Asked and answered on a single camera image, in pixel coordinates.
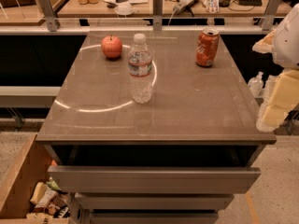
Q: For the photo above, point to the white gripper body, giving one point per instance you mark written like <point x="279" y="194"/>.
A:
<point x="289" y="42"/>

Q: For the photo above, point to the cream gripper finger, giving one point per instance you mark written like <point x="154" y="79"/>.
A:
<point x="265" y="44"/>
<point x="269" y="118"/>

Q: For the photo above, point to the red coke can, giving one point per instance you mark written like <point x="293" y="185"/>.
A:
<point x="208" y="41"/>

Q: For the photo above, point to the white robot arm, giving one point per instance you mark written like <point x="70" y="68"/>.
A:
<point x="285" y="47"/>

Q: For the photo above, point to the left hand sanitizer bottle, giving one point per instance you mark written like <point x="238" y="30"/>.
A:
<point x="255" y="84"/>

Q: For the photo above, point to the patterned white mug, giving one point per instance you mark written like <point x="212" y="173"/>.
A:
<point x="212" y="6"/>

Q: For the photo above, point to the white power strip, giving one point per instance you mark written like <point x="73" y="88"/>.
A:
<point x="182" y="4"/>

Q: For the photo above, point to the grey drawer cabinet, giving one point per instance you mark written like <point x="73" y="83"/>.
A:
<point x="197" y="117"/>

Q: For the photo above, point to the clear plastic water bottle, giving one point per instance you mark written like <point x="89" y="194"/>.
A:
<point x="139" y="59"/>

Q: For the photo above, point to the white bowl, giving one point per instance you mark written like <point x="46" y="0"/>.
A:
<point x="124" y="10"/>

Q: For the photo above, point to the bottom grey drawer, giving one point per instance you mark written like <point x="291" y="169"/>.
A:
<point x="153" y="218"/>

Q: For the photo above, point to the grey drawer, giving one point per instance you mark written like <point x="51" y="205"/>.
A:
<point x="153" y="201"/>
<point x="154" y="180"/>
<point x="153" y="218"/>

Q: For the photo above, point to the red apple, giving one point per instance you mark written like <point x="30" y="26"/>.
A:
<point x="111" y="46"/>

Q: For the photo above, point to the wooden desk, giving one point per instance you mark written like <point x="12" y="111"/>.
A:
<point x="73" y="9"/>

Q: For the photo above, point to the middle grey drawer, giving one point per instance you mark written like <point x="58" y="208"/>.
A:
<point x="153" y="201"/>

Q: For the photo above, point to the top grey drawer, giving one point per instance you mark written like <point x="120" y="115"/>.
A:
<point x="154" y="180"/>

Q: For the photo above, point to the wooden snack box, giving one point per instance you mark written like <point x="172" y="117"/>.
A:
<point x="29" y="167"/>

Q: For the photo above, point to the right metal bracket post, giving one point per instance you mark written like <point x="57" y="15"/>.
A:
<point x="269" y="15"/>

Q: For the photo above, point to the metal bracket post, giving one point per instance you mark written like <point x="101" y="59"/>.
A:
<point x="157" y="15"/>
<point x="269" y="15"/>
<point x="49" y="15"/>

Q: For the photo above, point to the middle metal bracket post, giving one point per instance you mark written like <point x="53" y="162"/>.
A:
<point x="157" y="15"/>

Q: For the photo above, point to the left metal bracket post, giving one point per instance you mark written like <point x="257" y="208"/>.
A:
<point x="49" y="15"/>

